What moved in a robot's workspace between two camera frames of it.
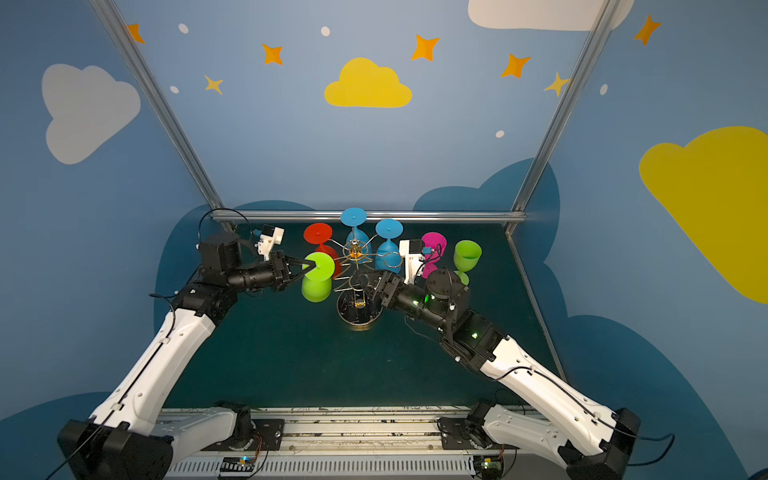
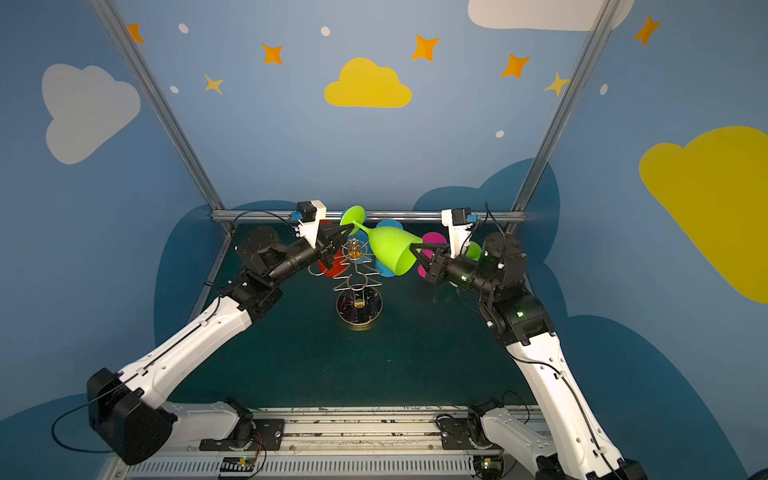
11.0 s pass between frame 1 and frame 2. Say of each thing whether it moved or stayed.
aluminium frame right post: stayed
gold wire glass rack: stayed
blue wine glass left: stayed
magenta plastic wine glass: stayed
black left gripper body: moved
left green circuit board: stayed
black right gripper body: moved
